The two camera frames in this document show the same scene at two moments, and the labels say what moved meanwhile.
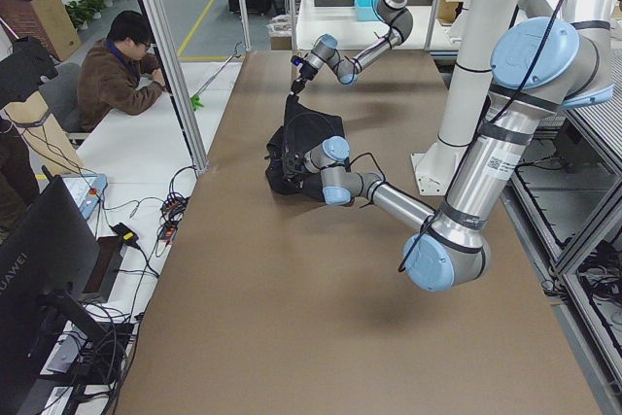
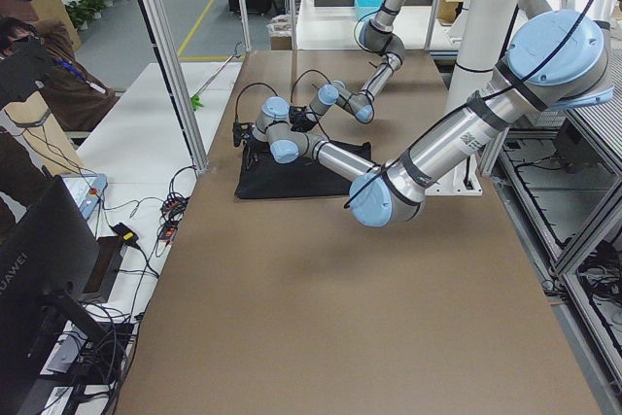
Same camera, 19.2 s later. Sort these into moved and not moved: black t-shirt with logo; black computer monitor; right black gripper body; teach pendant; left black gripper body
Moved: right black gripper body; black t-shirt with logo; left black gripper body
Not moved: black computer monitor; teach pendant
